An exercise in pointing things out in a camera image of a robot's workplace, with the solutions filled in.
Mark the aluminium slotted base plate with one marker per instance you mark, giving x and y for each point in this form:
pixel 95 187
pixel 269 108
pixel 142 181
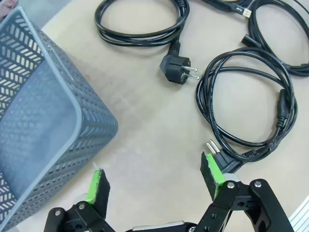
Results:
pixel 301 215

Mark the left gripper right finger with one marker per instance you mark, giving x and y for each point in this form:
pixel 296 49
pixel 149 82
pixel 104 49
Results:
pixel 231 200

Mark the person's right hand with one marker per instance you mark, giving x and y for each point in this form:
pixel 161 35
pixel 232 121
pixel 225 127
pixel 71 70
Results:
pixel 6 6

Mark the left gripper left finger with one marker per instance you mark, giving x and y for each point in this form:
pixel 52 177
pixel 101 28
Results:
pixel 99 193

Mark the grey perforated plastic basket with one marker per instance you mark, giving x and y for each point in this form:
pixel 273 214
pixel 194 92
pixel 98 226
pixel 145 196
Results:
pixel 91 108

